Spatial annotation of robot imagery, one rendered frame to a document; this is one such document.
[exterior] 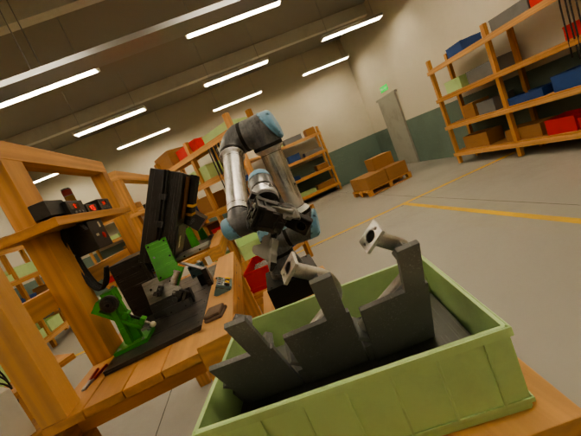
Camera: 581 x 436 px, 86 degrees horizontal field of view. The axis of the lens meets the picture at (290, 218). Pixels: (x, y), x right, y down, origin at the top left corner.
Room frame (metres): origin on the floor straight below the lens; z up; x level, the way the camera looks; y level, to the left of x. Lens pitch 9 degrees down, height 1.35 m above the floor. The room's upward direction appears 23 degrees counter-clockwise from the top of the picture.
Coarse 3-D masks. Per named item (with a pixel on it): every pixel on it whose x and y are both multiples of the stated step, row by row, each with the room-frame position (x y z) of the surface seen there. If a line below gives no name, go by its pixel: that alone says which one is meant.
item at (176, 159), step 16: (224, 128) 4.35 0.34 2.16; (192, 144) 4.89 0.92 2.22; (208, 144) 4.49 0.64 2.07; (160, 160) 5.63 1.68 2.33; (176, 160) 5.44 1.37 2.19; (192, 160) 4.91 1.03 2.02; (256, 160) 4.63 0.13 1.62; (208, 176) 4.82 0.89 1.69; (208, 192) 4.91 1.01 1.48; (224, 192) 5.32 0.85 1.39; (208, 208) 5.14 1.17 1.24; (224, 208) 4.69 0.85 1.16; (208, 224) 5.44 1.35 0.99; (240, 256) 4.94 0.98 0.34
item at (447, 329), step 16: (432, 304) 0.81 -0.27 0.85; (448, 320) 0.71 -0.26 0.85; (448, 336) 0.66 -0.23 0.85; (464, 336) 0.64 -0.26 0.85; (400, 352) 0.68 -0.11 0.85; (416, 352) 0.65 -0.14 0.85; (352, 368) 0.69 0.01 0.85; (368, 368) 0.67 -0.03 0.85; (304, 384) 0.71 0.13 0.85; (320, 384) 0.68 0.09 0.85; (272, 400) 0.70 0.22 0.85
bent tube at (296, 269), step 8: (296, 256) 0.60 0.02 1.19; (288, 264) 0.61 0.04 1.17; (296, 264) 0.57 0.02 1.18; (304, 264) 0.61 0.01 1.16; (288, 272) 0.61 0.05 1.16; (296, 272) 0.59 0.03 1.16; (304, 272) 0.59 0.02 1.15; (312, 272) 0.60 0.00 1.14; (320, 272) 0.61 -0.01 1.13; (288, 280) 0.59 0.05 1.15; (336, 280) 0.62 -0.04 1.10; (320, 312) 0.66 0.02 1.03; (312, 320) 0.68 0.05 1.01
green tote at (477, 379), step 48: (384, 288) 0.89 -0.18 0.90; (432, 288) 0.85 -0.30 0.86; (480, 336) 0.48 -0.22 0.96; (336, 384) 0.51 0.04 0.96; (384, 384) 0.51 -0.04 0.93; (432, 384) 0.50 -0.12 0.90; (480, 384) 0.49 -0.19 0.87; (240, 432) 0.54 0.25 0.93; (288, 432) 0.53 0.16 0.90; (336, 432) 0.52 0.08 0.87; (384, 432) 0.51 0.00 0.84; (432, 432) 0.50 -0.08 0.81
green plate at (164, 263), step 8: (160, 240) 1.68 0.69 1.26; (152, 248) 1.67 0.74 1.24; (160, 248) 1.67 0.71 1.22; (168, 248) 1.67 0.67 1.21; (152, 256) 1.66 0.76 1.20; (160, 256) 1.66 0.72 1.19; (168, 256) 1.66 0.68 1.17; (152, 264) 1.65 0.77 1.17; (160, 264) 1.65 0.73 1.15; (168, 264) 1.65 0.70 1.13; (176, 264) 1.66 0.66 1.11; (160, 272) 1.64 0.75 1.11; (168, 272) 1.64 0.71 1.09; (160, 280) 1.62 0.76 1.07
